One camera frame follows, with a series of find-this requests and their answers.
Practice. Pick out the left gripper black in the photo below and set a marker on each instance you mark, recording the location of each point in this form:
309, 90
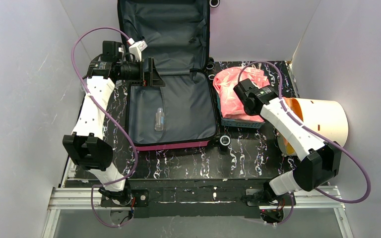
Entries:
149, 71

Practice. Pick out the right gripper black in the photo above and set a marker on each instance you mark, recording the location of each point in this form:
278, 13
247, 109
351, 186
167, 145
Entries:
252, 97

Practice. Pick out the pink patterned garment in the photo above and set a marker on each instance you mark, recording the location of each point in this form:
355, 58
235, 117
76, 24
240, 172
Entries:
224, 83

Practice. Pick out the small clear plastic bottle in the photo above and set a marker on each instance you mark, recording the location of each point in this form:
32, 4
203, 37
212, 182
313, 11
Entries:
159, 119

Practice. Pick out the pink hard-shell suitcase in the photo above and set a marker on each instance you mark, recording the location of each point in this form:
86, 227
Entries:
177, 33

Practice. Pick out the white cylinder with orange end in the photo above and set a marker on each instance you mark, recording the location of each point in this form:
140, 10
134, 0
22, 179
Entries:
325, 117

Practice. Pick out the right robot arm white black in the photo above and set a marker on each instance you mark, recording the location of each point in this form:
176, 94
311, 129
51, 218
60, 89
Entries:
320, 160

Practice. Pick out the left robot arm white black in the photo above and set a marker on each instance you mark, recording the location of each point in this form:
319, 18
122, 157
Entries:
85, 145

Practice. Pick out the light blue plastic basket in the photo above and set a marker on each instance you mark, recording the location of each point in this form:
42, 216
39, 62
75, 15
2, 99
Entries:
237, 122

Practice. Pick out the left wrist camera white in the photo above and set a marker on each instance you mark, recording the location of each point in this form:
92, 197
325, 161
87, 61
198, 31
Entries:
136, 48

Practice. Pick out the aluminium frame rail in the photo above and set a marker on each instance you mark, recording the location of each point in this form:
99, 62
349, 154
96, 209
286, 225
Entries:
91, 199

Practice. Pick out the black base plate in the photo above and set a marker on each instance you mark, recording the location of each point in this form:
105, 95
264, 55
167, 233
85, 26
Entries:
205, 198

